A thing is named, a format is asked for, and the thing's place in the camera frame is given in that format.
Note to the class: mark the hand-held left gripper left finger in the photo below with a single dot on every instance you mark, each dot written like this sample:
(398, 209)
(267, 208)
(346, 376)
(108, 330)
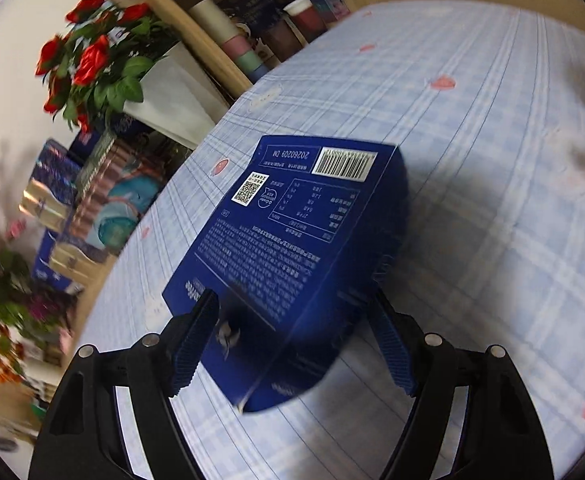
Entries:
(195, 345)

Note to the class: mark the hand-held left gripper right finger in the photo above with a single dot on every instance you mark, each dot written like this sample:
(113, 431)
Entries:
(392, 350)

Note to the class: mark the dark blue cardboard box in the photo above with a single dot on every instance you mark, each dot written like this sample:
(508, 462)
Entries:
(282, 240)

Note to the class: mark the silver blue gift box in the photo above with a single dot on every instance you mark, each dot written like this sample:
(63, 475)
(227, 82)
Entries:
(80, 252)

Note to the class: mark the purple flower bunch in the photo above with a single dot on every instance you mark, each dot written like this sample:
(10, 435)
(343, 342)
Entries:
(47, 310)

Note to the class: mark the blue white carton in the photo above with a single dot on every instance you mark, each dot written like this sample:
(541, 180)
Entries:
(55, 265)

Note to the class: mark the pink teal shrink-wrapped pack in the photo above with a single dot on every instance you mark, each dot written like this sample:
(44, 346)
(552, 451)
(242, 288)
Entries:
(122, 200)

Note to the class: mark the dark green flat box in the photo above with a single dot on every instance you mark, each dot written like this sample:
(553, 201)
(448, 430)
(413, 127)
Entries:
(95, 165)

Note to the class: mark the gold and blue gift box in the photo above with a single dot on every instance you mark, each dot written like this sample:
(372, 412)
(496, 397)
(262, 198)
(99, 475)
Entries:
(47, 185)

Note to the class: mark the small dark blue box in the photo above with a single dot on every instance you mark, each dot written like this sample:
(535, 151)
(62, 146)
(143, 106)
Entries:
(82, 141)

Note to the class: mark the red rose plant white pot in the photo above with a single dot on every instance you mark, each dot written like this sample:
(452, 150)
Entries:
(172, 90)

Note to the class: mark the stack of pastel paper cups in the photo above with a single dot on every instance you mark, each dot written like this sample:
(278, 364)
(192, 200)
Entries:
(232, 40)

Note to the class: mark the wooden shelf unit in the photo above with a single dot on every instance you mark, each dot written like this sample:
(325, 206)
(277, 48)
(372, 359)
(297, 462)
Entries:
(197, 35)

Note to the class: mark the brown glass cup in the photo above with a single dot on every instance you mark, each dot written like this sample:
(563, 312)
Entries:
(282, 42)

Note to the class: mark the brown cup white lid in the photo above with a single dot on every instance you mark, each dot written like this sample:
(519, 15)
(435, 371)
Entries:
(305, 17)

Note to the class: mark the dark blue printed box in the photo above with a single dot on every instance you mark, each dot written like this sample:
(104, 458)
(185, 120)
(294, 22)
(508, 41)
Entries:
(252, 2)

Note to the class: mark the small purple box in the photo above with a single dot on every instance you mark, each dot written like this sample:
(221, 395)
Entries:
(330, 0)

